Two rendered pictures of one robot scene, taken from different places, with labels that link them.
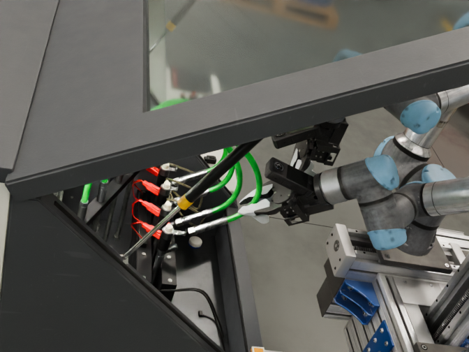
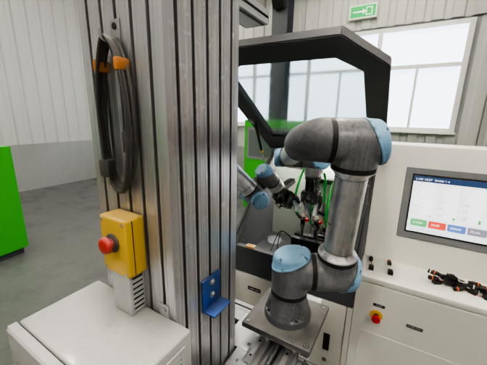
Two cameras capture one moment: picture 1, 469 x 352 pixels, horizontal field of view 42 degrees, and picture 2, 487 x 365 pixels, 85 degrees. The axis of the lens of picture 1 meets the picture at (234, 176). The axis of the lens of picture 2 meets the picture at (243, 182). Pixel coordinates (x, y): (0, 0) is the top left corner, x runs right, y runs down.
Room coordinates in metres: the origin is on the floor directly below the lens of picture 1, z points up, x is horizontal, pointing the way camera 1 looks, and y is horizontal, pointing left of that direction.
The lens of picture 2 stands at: (1.96, -1.16, 1.68)
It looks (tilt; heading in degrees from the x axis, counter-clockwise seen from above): 14 degrees down; 138
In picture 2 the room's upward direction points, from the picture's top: 1 degrees clockwise
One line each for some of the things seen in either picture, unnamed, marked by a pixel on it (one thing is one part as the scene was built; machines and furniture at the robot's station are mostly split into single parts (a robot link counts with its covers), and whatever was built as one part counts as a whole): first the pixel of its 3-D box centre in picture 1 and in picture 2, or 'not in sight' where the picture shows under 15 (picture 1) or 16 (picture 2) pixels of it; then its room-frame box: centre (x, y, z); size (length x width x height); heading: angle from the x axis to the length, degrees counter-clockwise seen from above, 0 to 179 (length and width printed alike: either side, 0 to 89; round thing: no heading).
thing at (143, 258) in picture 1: (149, 253); (320, 251); (1.19, 0.14, 0.91); 0.34 x 0.10 x 0.15; 19
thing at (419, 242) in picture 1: (414, 225); (288, 300); (1.49, -0.54, 1.09); 0.15 x 0.15 x 0.10
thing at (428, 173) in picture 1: (431, 193); (292, 269); (1.50, -0.53, 1.20); 0.13 x 0.12 x 0.14; 45
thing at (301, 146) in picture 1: (321, 137); (311, 190); (1.29, -0.16, 1.36); 0.09 x 0.08 x 0.12; 109
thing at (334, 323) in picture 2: not in sight; (280, 337); (1.16, -0.14, 0.44); 0.65 x 0.02 x 0.68; 19
